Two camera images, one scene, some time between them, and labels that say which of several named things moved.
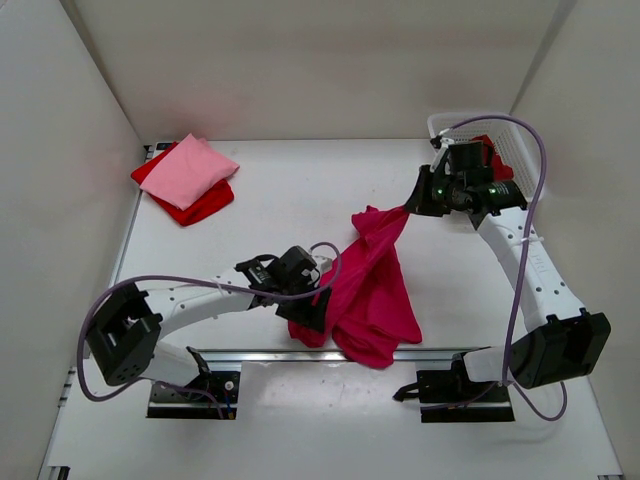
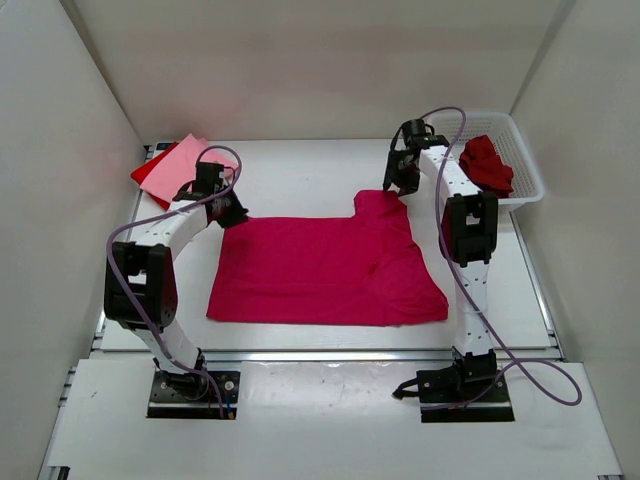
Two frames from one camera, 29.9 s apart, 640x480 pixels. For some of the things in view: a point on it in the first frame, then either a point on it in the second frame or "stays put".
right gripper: x=419 y=203 to x=393 y=177
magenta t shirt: x=371 y=312 to x=365 y=269
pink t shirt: x=192 y=171 stays put
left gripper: x=309 y=314 to x=239 y=216
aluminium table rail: x=270 y=355 stays put
